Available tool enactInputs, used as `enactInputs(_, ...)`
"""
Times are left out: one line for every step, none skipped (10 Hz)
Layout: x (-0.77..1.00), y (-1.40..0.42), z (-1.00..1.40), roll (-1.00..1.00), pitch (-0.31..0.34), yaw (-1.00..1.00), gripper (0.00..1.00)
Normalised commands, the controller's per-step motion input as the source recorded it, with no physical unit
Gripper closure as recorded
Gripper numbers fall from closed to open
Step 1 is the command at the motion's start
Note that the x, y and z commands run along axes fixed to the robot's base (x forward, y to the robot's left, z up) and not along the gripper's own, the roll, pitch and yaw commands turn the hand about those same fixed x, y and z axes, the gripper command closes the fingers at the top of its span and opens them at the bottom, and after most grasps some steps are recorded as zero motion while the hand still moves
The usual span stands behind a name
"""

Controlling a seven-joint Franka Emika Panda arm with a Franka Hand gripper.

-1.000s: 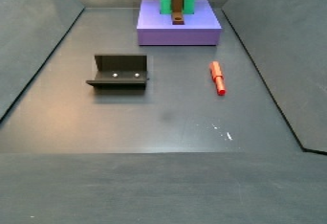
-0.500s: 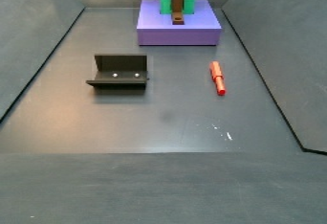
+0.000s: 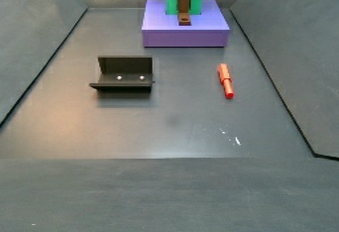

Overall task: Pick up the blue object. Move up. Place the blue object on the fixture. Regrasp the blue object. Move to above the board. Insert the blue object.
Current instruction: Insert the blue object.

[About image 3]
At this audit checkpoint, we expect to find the purple base block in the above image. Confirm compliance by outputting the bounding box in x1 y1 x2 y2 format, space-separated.
141 0 231 48

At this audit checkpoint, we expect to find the left green block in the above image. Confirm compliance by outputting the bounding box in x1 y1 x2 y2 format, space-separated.
165 0 177 15

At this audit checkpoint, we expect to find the right green block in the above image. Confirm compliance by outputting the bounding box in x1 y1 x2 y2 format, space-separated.
189 0 203 15

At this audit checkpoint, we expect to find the black angle fixture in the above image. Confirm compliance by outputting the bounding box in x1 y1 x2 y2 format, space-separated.
88 56 153 92

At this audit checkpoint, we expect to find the green block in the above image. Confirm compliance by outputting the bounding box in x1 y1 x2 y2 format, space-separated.
189 0 203 15
165 0 177 15

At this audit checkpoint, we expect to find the red peg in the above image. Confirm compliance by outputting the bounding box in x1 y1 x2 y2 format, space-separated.
217 63 235 99

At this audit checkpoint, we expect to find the brown L-shaped bracket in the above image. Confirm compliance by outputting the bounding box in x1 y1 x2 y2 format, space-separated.
177 0 191 26

